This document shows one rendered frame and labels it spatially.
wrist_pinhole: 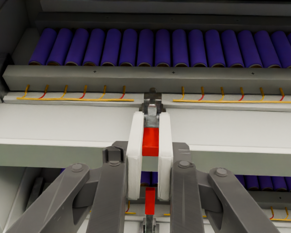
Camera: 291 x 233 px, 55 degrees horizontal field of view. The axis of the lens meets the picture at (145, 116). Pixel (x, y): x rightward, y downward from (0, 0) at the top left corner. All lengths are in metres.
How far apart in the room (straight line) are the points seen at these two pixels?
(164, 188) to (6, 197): 0.27
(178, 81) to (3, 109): 0.18
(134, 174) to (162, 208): 0.28
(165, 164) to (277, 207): 0.33
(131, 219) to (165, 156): 0.28
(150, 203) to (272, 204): 0.18
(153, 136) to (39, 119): 0.14
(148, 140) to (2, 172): 0.23
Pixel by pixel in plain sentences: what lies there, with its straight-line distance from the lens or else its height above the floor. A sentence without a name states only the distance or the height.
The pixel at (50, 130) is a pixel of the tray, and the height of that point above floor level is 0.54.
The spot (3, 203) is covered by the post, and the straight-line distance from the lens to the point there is 0.40.
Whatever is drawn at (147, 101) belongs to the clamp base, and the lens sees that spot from 0.27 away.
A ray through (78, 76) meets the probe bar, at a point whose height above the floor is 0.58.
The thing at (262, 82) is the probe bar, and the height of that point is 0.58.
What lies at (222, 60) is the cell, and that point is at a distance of 0.33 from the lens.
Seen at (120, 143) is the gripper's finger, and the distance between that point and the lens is 0.18.
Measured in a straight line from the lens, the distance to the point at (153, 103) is 0.25.
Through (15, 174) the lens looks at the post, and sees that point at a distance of 0.42.
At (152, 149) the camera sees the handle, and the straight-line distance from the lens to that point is 0.19.
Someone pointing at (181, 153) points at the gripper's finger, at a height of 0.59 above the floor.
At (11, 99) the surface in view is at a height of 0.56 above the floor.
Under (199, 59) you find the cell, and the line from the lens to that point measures 0.32.
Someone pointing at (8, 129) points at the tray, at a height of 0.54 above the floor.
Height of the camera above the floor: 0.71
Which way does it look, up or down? 34 degrees down
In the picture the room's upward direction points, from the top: 1 degrees clockwise
